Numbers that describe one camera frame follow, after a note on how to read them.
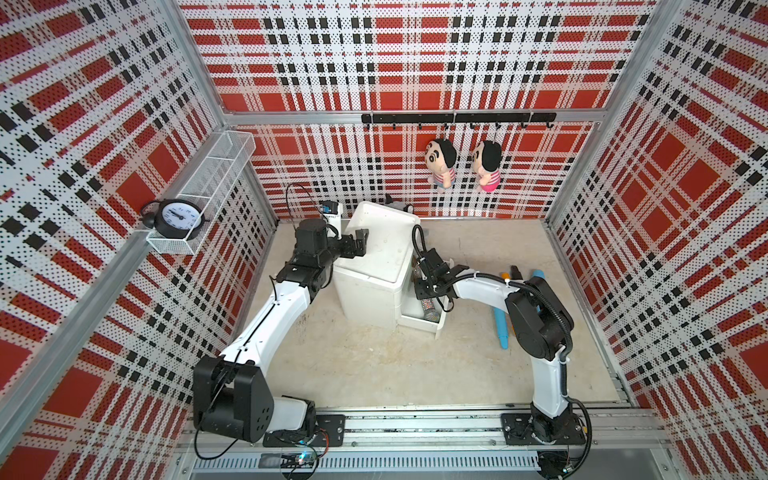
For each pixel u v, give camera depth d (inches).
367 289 29.5
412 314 35.3
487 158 36.9
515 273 41.1
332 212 27.1
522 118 34.9
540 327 20.6
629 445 28.6
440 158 35.7
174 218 25.0
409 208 37.7
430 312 35.0
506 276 40.5
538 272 39.9
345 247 28.3
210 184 31.6
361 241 28.9
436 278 29.8
